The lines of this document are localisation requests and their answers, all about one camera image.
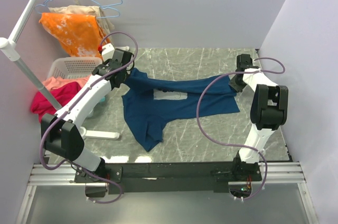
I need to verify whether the blue t-shirt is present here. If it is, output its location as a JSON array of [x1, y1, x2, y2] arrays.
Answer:
[[122, 68, 239, 152]]

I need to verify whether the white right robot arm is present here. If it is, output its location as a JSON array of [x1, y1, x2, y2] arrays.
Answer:
[[229, 54, 288, 181]]

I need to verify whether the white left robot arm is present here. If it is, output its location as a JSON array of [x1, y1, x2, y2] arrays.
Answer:
[[40, 49, 135, 183]]

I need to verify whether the beige cloth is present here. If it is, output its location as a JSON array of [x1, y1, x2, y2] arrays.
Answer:
[[49, 5, 115, 34]]

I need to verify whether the white plastic laundry basket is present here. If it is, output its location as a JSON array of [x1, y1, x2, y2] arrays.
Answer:
[[47, 57, 102, 79]]

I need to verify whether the orange patterned cloth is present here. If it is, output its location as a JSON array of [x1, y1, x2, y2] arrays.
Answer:
[[39, 13, 110, 59]]

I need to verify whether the teal garment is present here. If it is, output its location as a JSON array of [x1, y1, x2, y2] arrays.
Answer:
[[87, 96, 106, 118]]

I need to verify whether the pink t-shirt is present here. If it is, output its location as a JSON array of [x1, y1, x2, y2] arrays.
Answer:
[[43, 76, 90, 101]]

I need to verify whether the magenta t-shirt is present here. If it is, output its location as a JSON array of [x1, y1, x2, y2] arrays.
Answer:
[[30, 82, 82, 121]]

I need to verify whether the white clothes rack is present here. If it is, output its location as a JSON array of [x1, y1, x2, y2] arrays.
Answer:
[[0, 0, 130, 141]]

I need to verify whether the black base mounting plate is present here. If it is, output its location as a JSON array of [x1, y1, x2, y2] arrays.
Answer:
[[74, 162, 262, 198]]

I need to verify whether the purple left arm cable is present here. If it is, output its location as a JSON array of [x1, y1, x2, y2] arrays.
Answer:
[[39, 31, 139, 204]]

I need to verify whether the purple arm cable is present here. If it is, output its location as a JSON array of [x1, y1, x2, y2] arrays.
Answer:
[[39, 31, 139, 204], [196, 57, 286, 201]]

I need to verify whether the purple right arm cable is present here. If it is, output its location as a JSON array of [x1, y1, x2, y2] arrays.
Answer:
[[196, 57, 286, 201]]

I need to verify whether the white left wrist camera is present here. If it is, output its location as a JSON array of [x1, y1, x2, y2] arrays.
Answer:
[[98, 43, 115, 61]]

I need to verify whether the aluminium rail frame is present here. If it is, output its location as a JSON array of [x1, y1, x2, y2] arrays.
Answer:
[[16, 162, 319, 223]]

